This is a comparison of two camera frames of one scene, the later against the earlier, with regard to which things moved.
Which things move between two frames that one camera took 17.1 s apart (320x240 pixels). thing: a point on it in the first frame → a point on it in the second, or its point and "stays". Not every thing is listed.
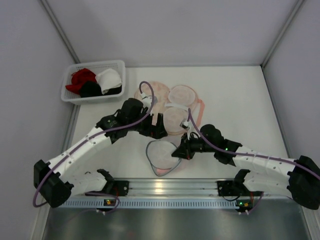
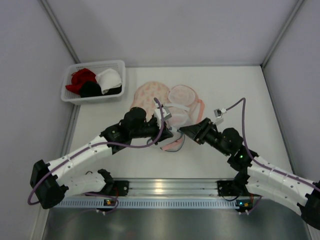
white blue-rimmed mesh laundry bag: [159, 154] → [173, 144]
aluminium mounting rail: [166, 188] stays
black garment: [92, 89] stays
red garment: [78, 78] stays
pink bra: [160, 171] → [174, 146]
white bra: [108, 79] stays
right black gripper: [186, 146] → [203, 130]
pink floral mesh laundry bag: [173, 104] stays
